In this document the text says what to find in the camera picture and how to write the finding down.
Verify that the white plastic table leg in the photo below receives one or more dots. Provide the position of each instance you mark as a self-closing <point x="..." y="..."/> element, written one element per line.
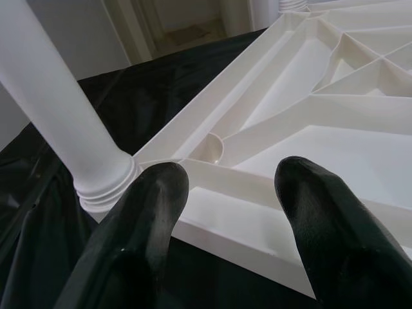
<point x="291" y="4"/>
<point x="48" y="80"/>

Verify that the white plastic table top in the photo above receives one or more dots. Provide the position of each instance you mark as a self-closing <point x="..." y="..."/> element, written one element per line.
<point x="289" y="112"/>

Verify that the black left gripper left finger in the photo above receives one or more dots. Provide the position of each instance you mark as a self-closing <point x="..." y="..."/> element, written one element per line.
<point x="128" y="244"/>

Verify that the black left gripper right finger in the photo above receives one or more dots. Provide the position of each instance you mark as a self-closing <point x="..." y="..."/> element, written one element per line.
<point x="347" y="251"/>

